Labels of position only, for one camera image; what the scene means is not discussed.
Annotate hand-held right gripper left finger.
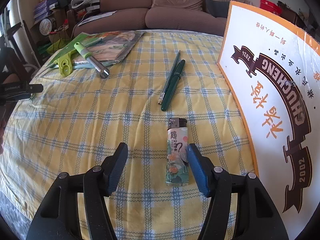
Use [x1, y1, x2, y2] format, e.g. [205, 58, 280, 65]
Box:
[26, 142, 129, 240]

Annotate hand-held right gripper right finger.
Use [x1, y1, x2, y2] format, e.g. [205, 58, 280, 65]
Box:
[186, 143, 290, 240]

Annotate printed crane lighter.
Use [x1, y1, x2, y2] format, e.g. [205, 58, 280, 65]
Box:
[166, 118, 190, 187]

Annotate lime green plastic tool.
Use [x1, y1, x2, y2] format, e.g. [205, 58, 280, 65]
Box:
[54, 50, 75, 77]

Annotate green plastic piece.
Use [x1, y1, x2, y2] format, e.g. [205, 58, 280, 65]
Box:
[47, 34, 87, 68]

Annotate green silver handled tool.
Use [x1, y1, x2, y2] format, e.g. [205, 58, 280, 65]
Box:
[74, 42, 110, 78]

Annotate dark green fountain pen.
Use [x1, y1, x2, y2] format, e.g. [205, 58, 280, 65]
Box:
[161, 59, 186, 112]

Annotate green sushi seaweed packet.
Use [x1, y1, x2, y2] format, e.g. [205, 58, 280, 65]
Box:
[75, 31, 147, 65]

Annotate green pencil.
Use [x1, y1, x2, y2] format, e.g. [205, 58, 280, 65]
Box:
[158, 51, 181, 105]

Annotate printed cardboard box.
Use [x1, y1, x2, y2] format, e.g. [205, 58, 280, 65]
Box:
[217, 1, 320, 214]

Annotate green bag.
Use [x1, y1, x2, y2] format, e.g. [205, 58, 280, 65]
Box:
[46, 39, 68, 56]

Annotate yellow checked tablecloth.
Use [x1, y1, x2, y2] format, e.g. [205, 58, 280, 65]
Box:
[0, 29, 259, 240]

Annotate pale blue packet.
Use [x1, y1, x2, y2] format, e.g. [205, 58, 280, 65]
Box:
[71, 60, 99, 70]

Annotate round tin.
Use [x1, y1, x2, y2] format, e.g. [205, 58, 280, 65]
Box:
[39, 19, 57, 36]

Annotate stack of purple boxes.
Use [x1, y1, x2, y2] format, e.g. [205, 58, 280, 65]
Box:
[33, 0, 58, 20]

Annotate papers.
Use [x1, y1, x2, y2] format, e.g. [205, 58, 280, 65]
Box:
[77, 10, 118, 27]

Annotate white grey appliance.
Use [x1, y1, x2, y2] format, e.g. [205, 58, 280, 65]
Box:
[71, 0, 92, 8]

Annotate brown sofa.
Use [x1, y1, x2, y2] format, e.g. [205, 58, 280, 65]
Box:
[99, 0, 249, 37]

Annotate dark grey pillow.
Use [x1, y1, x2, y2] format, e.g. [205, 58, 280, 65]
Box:
[206, 0, 230, 18]

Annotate red box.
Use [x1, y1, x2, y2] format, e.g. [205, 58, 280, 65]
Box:
[259, 0, 282, 16]

